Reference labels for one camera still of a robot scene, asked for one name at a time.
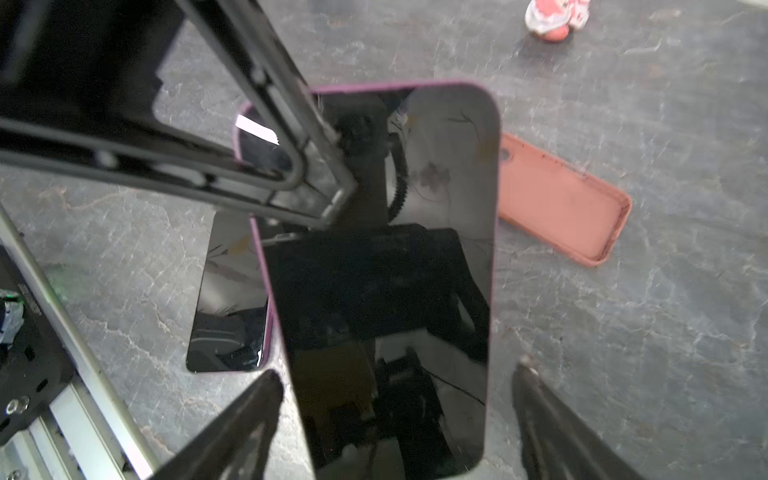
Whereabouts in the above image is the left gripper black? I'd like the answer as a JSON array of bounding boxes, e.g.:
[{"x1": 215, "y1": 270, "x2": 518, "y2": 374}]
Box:
[{"x1": 1, "y1": 1, "x2": 299, "y2": 216}]

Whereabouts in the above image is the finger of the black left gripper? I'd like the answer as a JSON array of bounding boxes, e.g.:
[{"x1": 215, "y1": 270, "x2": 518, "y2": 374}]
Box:
[{"x1": 178, "y1": 1, "x2": 356, "y2": 229}]

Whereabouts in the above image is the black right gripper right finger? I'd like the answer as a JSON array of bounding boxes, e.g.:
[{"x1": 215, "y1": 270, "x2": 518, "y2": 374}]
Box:
[{"x1": 511, "y1": 357, "x2": 642, "y2": 480}]

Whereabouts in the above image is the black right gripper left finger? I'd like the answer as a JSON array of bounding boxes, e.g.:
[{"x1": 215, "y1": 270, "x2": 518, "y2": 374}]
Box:
[{"x1": 153, "y1": 369, "x2": 284, "y2": 479}]

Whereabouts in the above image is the black smartphone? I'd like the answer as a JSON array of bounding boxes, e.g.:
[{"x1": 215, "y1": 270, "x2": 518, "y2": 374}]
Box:
[
  {"x1": 186, "y1": 211, "x2": 272, "y2": 373},
  {"x1": 257, "y1": 81, "x2": 501, "y2": 479}
]

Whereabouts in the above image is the pink phone case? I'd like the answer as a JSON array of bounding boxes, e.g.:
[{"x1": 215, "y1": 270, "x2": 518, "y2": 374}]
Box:
[{"x1": 498, "y1": 133, "x2": 632, "y2": 267}]

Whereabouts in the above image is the pink white cupcake toy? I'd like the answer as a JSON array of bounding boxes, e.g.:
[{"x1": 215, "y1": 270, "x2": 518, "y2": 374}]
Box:
[{"x1": 524, "y1": 0, "x2": 591, "y2": 43}]

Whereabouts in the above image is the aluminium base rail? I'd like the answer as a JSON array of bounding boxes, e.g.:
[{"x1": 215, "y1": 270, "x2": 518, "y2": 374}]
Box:
[{"x1": 1, "y1": 212, "x2": 160, "y2": 479}]

